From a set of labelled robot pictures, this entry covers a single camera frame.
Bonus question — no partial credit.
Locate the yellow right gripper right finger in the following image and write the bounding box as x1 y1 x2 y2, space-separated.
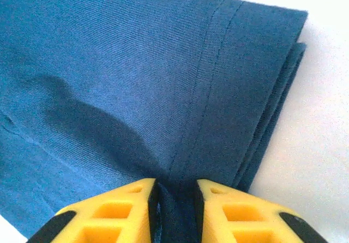
193 178 328 243

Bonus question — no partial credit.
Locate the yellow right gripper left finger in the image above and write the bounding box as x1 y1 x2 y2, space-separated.
27 178 165 243

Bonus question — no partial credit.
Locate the navy blue t-shirt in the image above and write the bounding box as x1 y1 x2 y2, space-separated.
0 0 309 243

